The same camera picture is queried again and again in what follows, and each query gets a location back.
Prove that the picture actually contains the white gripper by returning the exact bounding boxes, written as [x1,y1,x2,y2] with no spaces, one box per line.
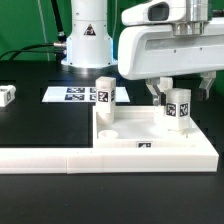
[118,19,224,106]

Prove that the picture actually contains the white L-shaped obstacle fence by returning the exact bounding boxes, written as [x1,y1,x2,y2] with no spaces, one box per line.
[0,123,219,174]

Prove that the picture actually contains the white marker base sheet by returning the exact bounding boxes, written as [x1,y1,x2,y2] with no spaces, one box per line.
[41,86,131,104]

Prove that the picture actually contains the black cables at base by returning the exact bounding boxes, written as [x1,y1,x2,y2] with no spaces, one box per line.
[0,0,68,62]

